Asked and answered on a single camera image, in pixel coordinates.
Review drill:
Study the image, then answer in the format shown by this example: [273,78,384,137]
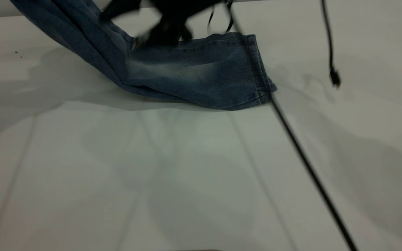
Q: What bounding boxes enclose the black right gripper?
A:
[100,0,223,49]

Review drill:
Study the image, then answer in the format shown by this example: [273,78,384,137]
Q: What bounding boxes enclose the blue denim shorts basketball print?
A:
[10,0,277,111]

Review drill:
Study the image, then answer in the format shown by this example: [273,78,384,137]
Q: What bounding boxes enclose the thin black looped cable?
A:
[206,1,237,34]

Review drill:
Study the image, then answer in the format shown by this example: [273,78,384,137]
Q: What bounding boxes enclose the black dangling cable with plug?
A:
[321,0,342,88]

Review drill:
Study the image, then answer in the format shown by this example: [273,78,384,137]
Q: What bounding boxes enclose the long black braided cable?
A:
[227,0,359,251]

